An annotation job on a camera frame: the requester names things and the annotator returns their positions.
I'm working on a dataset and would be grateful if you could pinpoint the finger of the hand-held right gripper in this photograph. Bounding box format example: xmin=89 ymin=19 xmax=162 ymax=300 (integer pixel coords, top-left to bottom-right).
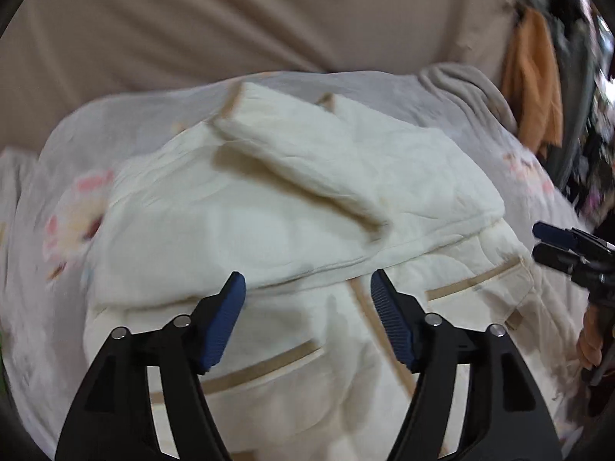
xmin=531 ymin=243 xmax=594 ymax=278
xmin=532 ymin=221 xmax=580 ymax=247

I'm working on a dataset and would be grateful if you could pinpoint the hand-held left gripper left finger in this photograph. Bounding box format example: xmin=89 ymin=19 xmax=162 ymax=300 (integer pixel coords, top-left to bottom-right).
xmin=54 ymin=271 xmax=247 ymax=461

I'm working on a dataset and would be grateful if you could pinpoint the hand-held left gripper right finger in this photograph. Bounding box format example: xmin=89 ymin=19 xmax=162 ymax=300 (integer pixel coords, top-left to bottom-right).
xmin=370 ymin=269 xmax=564 ymax=461

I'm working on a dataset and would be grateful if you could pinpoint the cream quilted jacket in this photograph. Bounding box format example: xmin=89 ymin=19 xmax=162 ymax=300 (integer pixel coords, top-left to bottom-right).
xmin=83 ymin=81 xmax=549 ymax=461

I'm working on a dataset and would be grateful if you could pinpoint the dark clothes pile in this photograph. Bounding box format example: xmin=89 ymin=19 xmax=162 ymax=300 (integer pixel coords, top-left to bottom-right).
xmin=515 ymin=0 xmax=615 ymax=234

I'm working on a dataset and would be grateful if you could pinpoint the person's right hand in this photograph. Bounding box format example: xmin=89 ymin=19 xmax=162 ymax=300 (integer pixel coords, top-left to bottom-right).
xmin=575 ymin=303 xmax=607 ymax=371

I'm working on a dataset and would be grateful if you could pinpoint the orange cloth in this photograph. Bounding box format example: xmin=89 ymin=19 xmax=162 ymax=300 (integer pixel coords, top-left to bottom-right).
xmin=500 ymin=7 xmax=565 ymax=157

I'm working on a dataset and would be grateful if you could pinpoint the beige ribbed knit cloth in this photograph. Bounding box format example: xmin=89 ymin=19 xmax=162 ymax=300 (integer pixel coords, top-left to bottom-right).
xmin=416 ymin=63 xmax=522 ymax=136

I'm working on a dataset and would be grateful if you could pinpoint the pale printed blanket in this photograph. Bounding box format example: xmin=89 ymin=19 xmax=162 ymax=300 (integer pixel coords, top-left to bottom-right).
xmin=0 ymin=68 xmax=594 ymax=461

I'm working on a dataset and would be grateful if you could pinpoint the beige bed sheet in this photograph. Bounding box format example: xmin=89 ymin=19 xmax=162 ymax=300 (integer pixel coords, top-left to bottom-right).
xmin=0 ymin=0 xmax=529 ymax=151

